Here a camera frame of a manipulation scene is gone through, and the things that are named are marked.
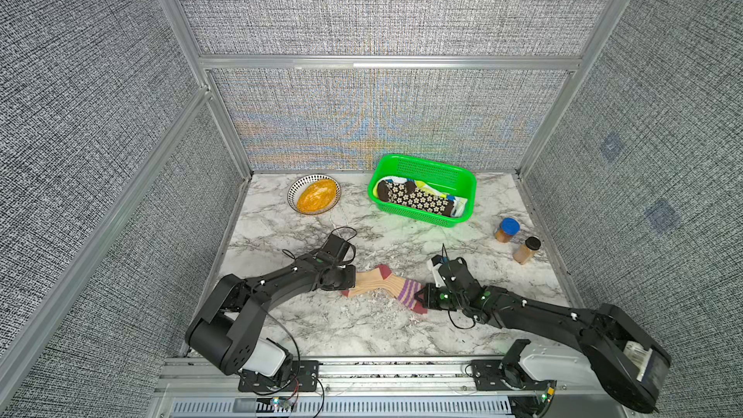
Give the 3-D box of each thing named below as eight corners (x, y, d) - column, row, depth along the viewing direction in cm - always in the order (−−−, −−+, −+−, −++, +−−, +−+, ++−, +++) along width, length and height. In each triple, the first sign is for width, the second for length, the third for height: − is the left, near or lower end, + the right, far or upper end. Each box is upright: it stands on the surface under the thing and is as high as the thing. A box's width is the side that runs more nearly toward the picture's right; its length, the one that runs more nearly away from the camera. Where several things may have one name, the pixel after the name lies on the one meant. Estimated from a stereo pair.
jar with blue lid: (496, 242, 101) (503, 232, 96) (491, 227, 105) (497, 217, 100) (515, 242, 101) (523, 232, 96) (510, 227, 105) (517, 217, 100)
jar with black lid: (516, 264, 96) (528, 249, 88) (511, 252, 99) (523, 236, 91) (529, 264, 96) (543, 249, 88) (524, 252, 99) (537, 236, 91)
